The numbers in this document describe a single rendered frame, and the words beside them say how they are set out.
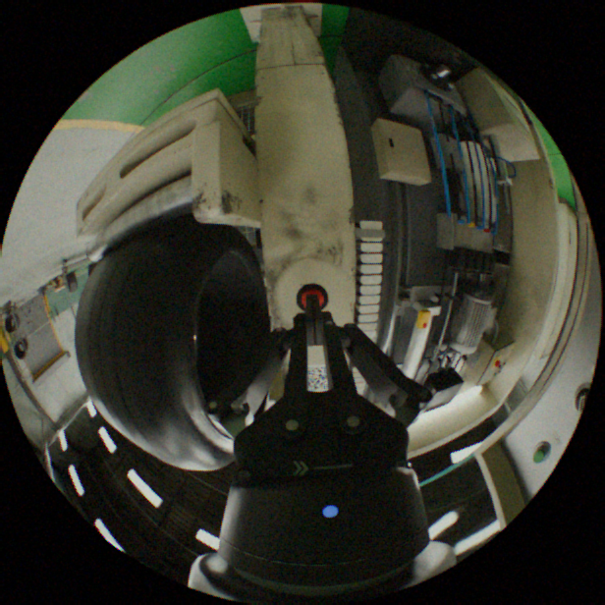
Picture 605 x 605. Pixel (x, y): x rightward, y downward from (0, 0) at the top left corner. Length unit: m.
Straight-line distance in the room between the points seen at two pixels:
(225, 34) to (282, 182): 0.92
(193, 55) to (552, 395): 1.38
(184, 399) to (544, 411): 0.49
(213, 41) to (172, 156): 0.90
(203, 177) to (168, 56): 1.01
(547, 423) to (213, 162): 0.49
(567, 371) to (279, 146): 0.49
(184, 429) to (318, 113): 0.45
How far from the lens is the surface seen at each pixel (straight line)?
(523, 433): 0.39
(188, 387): 0.23
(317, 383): 0.35
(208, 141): 0.16
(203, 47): 1.09
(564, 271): 3.03
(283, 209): 0.24
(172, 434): 0.24
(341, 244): 0.24
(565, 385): 0.34
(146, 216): 0.25
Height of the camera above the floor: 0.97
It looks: 22 degrees up
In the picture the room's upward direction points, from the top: 175 degrees clockwise
